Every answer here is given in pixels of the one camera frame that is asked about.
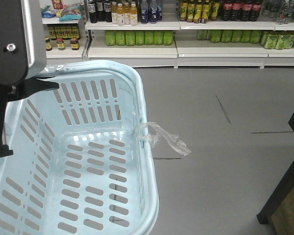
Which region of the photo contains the light blue plastic basket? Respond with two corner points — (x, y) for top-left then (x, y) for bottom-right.
(0, 60), (159, 235)

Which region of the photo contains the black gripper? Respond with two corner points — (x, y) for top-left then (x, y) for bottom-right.
(0, 78), (59, 158)

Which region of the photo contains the black wooden produce stand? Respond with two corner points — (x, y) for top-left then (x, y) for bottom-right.
(256, 102), (294, 235)

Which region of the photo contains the white store shelf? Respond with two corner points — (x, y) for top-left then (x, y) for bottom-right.
(43, 1), (294, 69)

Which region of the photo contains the clear plastic tag strip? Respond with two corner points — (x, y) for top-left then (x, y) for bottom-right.
(134, 122), (192, 156)

